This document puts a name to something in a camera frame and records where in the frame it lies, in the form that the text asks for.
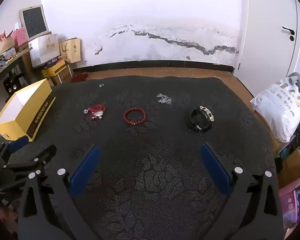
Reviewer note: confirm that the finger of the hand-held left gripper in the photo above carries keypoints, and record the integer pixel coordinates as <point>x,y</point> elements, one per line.
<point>17,143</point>
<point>43,155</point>

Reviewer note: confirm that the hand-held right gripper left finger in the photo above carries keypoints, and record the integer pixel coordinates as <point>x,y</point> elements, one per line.
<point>86,170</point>

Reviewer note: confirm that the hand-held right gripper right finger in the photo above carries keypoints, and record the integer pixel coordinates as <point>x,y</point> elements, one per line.
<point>215,170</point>

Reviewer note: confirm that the yellow cardboard box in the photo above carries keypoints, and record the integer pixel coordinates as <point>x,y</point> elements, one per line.
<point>37,115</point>

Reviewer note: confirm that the black speaker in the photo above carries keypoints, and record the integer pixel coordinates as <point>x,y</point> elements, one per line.
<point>11,86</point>

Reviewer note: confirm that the dark patterned mat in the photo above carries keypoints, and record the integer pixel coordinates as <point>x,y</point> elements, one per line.
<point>150,155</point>

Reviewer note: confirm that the black desk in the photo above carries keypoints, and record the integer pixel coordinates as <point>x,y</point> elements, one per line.
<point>5,67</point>

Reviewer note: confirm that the brown cardboard box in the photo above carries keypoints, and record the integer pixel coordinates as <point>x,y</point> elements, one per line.
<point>292,170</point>

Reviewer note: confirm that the small wooden stool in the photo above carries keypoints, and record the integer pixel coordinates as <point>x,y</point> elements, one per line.
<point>65,77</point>

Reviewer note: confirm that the flat yellow box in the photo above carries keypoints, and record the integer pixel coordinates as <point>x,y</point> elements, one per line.
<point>53,70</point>

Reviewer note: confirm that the pink printed box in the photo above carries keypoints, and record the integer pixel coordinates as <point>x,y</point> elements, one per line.
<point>290,205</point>

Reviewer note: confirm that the red cloth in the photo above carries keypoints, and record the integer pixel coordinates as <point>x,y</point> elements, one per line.
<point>80,77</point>

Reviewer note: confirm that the white printed plastic bag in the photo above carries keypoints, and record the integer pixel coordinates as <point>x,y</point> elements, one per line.
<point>277,107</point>

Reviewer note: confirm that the white gift bag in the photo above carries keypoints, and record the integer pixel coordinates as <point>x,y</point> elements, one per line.
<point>43,50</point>

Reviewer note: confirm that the brown paper bag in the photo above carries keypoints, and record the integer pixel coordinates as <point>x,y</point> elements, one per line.
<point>6,43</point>

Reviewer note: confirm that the brown gift bag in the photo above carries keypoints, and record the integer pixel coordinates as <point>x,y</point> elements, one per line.
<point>71,50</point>

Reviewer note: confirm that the grey monitor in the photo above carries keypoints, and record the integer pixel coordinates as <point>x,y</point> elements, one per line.
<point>33,21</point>

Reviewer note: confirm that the white door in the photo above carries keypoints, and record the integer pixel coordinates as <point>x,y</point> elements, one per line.
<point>265,42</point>

